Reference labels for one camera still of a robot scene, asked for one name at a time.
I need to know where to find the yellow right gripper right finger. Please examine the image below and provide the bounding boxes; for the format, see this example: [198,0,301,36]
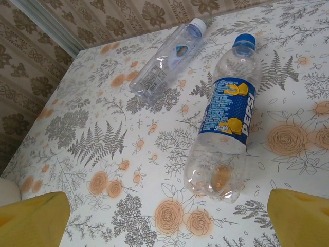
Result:
[266,188,329,247]

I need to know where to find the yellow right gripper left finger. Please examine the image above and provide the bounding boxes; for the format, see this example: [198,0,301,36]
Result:
[0,191,71,247]

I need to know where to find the Pepsi plastic bottle blue cap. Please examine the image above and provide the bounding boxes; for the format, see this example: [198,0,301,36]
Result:
[183,33,263,204]

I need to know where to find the clear bottle with pale cap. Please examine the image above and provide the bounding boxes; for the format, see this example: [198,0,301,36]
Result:
[128,17,208,107]

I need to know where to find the aluminium frame post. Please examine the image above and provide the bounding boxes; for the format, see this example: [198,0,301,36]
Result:
[10,0,83,54]

